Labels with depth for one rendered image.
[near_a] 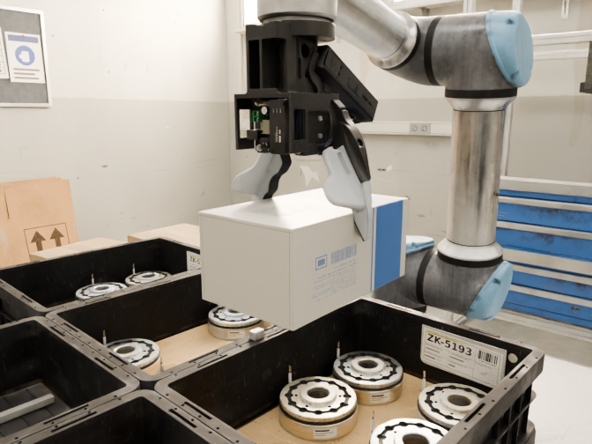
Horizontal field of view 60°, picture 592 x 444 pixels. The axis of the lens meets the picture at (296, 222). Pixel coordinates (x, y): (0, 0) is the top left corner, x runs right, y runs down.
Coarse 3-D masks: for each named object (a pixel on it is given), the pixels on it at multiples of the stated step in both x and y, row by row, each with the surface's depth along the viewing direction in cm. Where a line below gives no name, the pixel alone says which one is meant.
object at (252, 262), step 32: (320, 192) 61; (224, 224) 47; (256, 224) 44; (288, 224) 44; (320, 224) 45; (352, 224) 49; (384, 224) 53; (224, 256) 48; (256, 256) 45; (288, 256) 43; (320, 256) 45; (352, 256) 49; (384, 256) 54; (224, 288) 49; (256, 288) 46; (288, 288) 43; (320, 288) 46; (352, 288) 50; (288, 320) 44
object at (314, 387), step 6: (312, 384) 69; (318, 384) 69; (324, 384) 69; (300, 390) 67; (306, 390) 67; (312, 390) 68; (318, 390) 69; (324, 390) 68; (330, 390) 67; (300, 396) 66; (306, 396) 66; (330, 396) 66; (336, 396) 67; (306, 402) 65; (312, 402) 65; (318, 402) 65; (324, 402) 65; (330, 402) 65
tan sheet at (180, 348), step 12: (204, 324) 97; (264, 324) 97; (180, 336) 92; (192, 336) 92; (204, 336) 92; (168, 348) 88; (180, 348) 88; (192, 348) 88; (204, 348) 88; (216, 348) 88; (168, 360) 83; (180, 360) 83
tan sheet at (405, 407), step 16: (416, 384) 76; (432, 384) 76; (400, 400) 72; (416, 400) 72; (272, 416) 68; (368, 416) 68; (384, 416) 68; (400, 416) 68; (416, 416) 68; (240, 432) 65; (256, 432) 65; (272, 432) 65; (352, 432) 65; (368, 432) 65
